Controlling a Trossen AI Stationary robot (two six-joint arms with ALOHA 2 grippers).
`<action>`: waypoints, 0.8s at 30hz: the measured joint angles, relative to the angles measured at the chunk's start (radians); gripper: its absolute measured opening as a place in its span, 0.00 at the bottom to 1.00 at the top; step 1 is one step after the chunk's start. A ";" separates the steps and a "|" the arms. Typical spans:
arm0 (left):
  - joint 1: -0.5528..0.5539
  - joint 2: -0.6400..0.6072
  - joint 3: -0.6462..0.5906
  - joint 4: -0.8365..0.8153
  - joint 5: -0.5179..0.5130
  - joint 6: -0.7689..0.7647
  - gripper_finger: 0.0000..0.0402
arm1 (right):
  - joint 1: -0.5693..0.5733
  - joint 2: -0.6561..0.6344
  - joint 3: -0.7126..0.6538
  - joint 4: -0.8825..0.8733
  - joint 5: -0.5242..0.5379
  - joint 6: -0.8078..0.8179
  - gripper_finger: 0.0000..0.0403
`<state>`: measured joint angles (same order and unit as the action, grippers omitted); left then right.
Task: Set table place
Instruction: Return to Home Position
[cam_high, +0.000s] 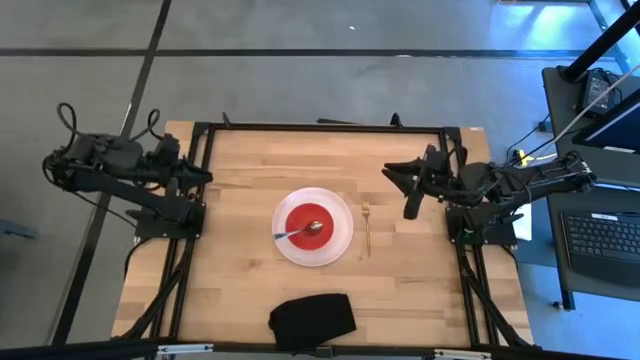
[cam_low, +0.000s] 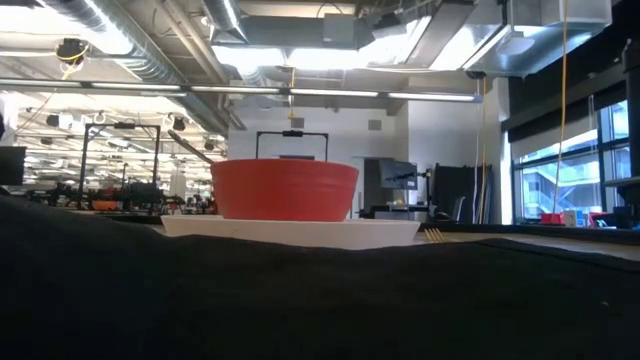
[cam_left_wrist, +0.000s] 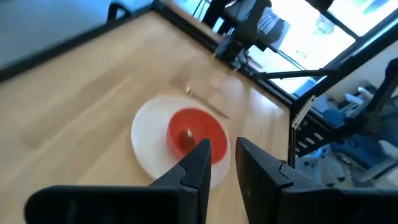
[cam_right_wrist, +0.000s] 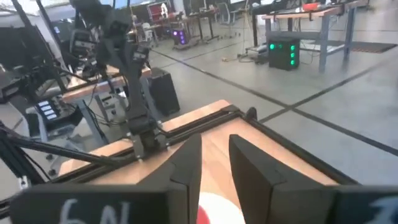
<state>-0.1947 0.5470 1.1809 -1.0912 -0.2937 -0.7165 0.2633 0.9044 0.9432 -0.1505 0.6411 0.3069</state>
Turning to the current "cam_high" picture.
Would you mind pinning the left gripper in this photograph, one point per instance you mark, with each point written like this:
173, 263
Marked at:
175, 172

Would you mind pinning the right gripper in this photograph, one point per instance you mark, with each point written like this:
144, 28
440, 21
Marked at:
435, 182

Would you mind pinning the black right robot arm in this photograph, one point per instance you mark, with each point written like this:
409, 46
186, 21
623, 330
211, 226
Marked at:
540, 182

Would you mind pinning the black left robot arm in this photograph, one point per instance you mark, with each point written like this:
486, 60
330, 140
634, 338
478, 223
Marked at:
115, 172

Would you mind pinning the gold fork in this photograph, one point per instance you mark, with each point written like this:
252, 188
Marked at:
367, 230

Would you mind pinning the white round plate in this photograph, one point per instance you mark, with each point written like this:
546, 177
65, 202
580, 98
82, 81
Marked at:
337, 240

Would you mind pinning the red bowl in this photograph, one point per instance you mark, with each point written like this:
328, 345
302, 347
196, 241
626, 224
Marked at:
305, 215

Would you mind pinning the silver spoon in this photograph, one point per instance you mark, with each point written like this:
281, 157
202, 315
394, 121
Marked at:
295, 233

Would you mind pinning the yellow plug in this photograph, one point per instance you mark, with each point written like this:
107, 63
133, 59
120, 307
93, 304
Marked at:
522, 157

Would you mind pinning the white paper sheet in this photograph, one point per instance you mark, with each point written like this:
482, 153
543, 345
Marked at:
524, 229

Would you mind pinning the black cloth napkin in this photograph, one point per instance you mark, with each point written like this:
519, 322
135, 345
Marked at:
312, 320

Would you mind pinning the thin white rod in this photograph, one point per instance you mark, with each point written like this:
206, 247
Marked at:
585, 112

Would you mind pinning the grey side desk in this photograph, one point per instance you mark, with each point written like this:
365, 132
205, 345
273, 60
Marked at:
575, 260

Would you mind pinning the black power adapter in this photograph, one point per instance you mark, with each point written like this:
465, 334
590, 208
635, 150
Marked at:
597, 92

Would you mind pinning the black laptop keyboard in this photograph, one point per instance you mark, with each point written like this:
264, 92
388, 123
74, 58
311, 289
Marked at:
602, 242

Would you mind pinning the laptop screen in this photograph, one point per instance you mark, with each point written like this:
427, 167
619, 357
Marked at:
615, 127

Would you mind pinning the black pole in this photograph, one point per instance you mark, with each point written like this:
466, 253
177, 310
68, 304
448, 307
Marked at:
602, 40

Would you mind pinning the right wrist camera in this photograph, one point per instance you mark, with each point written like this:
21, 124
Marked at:
437, 156

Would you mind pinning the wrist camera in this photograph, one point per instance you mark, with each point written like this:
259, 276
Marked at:
167, 146
437, 156

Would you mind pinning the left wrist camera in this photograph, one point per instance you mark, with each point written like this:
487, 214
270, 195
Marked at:
167, 146

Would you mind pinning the black aluminium table frame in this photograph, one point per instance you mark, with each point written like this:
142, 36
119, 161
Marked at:
325, 127

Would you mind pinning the silver bracket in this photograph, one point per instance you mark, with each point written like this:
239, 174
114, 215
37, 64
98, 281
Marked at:
462, 354
185, 348

